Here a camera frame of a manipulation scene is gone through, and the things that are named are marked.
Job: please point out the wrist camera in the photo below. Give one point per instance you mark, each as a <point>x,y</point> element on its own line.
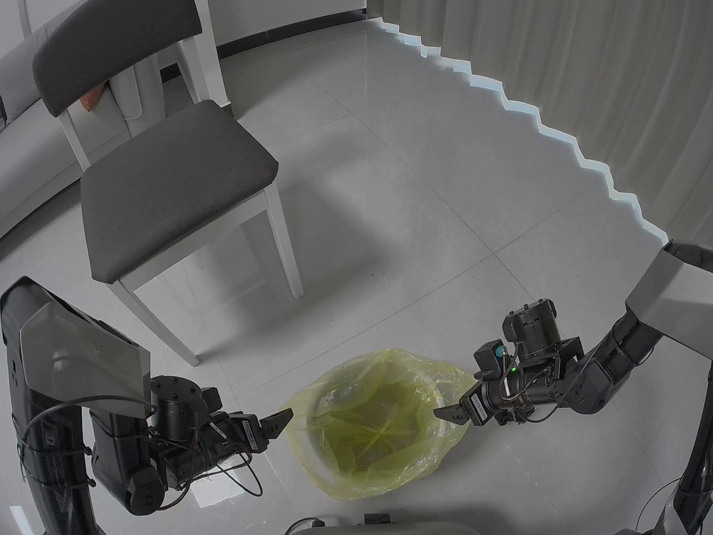
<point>210,400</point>
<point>491,360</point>

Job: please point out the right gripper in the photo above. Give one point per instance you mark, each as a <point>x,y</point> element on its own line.
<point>504,399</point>

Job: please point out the beige curtain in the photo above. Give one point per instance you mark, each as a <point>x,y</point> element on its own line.
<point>585,48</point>

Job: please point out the grey pillow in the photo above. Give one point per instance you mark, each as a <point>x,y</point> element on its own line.
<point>39,35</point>

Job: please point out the white trash bin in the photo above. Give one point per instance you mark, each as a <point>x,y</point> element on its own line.
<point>315,443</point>

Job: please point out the orange pillow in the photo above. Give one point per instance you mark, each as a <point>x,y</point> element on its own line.
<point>92,99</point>

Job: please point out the pale grey sofa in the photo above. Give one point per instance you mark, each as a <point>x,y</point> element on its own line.
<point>33,148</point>

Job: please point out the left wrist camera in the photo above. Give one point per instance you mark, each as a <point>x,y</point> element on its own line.
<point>210,400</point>

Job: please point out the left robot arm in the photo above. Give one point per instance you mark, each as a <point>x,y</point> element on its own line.
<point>67,354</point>

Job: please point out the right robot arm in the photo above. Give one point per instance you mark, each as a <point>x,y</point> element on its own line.
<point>674,293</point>

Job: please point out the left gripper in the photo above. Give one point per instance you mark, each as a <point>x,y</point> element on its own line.
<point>231,432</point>

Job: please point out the grey and white chair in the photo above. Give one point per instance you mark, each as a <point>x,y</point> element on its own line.
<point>172,187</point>

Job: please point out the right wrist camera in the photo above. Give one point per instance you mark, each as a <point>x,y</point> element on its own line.
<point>491,360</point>

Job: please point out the yellow plastic bag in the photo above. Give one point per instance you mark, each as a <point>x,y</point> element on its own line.
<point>412,466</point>

